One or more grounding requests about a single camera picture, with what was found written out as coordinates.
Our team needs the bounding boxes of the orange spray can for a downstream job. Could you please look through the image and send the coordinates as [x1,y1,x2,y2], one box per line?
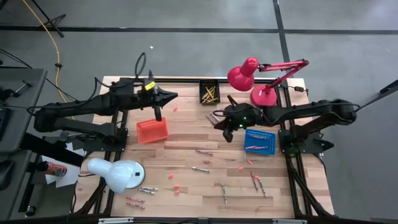
[36,161,68,177]

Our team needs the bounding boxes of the red desk lamp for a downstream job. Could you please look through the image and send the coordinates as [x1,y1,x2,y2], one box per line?
[227,57,310,108]

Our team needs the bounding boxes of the black metal handle tool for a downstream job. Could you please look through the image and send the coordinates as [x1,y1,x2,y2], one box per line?
[0,80,32,101]

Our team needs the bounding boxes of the orange plastic basket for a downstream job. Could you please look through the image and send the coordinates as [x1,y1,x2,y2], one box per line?
[136,117,170,144]

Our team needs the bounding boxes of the silver metal bracket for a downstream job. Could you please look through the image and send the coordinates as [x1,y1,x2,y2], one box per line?
[272,219,308,224]
[98,217,134,224]

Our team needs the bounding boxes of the white desk lamp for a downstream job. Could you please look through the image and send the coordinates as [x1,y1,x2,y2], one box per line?
[86,157,146,195]

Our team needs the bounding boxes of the black computer mouse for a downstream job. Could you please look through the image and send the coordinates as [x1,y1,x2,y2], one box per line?
[0,160,15,191]

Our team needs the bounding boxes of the black plastic basket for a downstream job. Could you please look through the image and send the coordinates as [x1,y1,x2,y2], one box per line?
[198,78,221,106]

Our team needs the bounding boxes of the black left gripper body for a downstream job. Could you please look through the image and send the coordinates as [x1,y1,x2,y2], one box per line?
[136,90,164,123]

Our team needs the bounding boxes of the blue plastic basket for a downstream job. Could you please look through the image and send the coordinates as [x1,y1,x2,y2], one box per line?
[244,129,277,156]

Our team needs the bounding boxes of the grey side table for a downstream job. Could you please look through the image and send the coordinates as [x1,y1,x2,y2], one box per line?
[0,149,32,222]
[0,68,48,153]

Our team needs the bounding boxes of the black support pole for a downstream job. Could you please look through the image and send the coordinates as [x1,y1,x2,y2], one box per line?
[364,79,398,107]

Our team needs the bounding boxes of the black floor cable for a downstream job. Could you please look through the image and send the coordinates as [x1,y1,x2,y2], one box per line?
[0,48,78,102]

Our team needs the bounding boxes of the black diagonal beam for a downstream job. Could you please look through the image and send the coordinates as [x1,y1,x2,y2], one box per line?
[20,133,85,168]

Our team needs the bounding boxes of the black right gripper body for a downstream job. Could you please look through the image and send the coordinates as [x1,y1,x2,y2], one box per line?
[223,96,252,143]

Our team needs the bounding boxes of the black tripod stand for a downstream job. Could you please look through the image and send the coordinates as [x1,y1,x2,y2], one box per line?
[29,0,68,39]

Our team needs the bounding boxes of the dark flat device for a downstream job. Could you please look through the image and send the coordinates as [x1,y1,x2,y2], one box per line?
[0,107,9,141]

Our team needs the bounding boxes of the yellow extension cable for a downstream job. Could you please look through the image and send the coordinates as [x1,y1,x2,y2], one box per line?
[21,0,70,103]

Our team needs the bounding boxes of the white paper sheets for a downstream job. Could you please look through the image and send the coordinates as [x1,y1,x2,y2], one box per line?
[41,142,87,189]

